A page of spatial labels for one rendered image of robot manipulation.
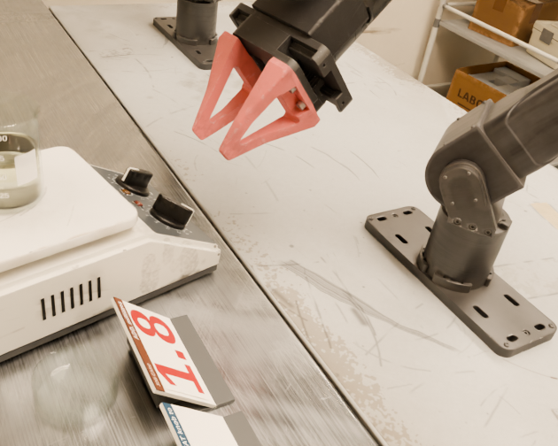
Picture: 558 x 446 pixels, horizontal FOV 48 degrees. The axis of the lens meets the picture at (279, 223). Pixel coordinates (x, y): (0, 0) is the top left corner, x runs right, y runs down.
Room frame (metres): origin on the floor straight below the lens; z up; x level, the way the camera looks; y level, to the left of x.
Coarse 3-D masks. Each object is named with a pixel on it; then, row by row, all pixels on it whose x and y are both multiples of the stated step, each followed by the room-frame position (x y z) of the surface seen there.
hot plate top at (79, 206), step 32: (64, 160) 0.42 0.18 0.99; (64, 192) 0.38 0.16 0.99; (96, 192) 0.38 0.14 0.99; (0, 224) 0.33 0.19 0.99; (32, 224) 0.33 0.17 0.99; (64, 224) 0.34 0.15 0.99; (96, 224) 0.35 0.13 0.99; (128, 224) 0.36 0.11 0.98; (0, 256) 0.30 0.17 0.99; (32, 256) 0.30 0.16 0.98
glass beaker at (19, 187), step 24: (0, 96) 0.38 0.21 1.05; (24, 96) 0.38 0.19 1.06; (0, 120) 0.34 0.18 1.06; (24, 120) 0.35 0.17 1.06; (0, 144) 0.34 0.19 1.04; (24, 144) 0.35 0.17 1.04; (0, 168) 0.34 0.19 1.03; (24, 168) 0.35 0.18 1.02; (0, 192) 0.34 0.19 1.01; (24, 192) 0.35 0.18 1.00
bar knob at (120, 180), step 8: (128, 168) 0.45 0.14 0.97; (136, 168) 0.46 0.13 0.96; (120, 176) 0.46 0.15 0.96; (128, 176) 0.45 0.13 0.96; (136, 176) 0.45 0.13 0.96; (144, 176) 0.46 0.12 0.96; (120, 184) 0.45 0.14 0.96; (128, 184) 0.45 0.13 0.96; (136, 184) 0.46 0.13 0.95; (144, 184) 0.46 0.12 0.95; (136, 192) 0.44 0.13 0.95; (144, 192) 0.45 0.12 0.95
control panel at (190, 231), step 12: (96, 168) 0.46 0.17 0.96; (108, 180) 0.44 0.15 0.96; (120, 192) 0.43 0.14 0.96; (156, 192) 0.48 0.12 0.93; (132, 204) 0.41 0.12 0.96; (144, 204) 0.43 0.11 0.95; (144, 216) 0.40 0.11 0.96; (156, 228) 0.39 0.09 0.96; (168, 228) 0.40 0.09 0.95; (192, 228) 0.43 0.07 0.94; (204, 240) 0.41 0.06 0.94
